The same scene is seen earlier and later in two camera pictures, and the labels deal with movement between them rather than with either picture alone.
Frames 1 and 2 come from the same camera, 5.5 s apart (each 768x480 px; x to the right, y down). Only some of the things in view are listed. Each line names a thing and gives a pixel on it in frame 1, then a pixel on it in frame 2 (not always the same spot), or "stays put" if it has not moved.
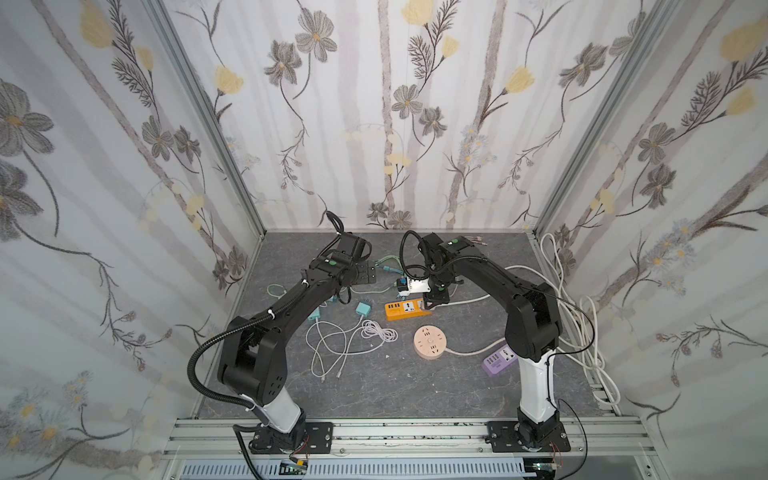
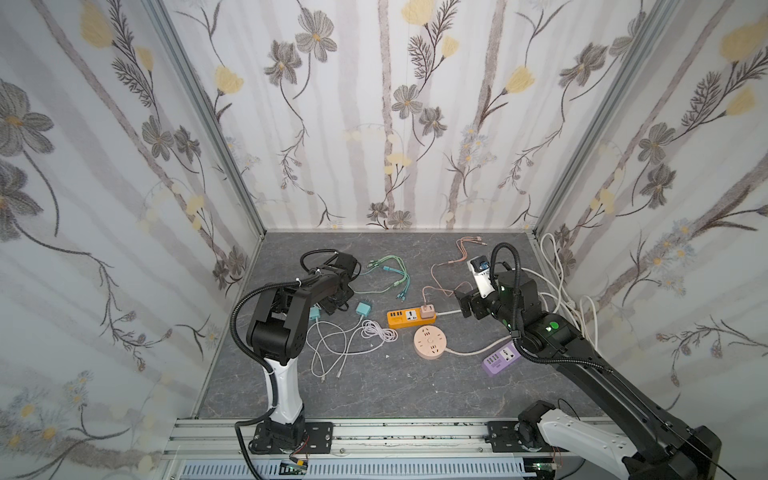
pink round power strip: [430, 342] stays put
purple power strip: [499, 360] stays put
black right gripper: [437, 293] → [475, 302]
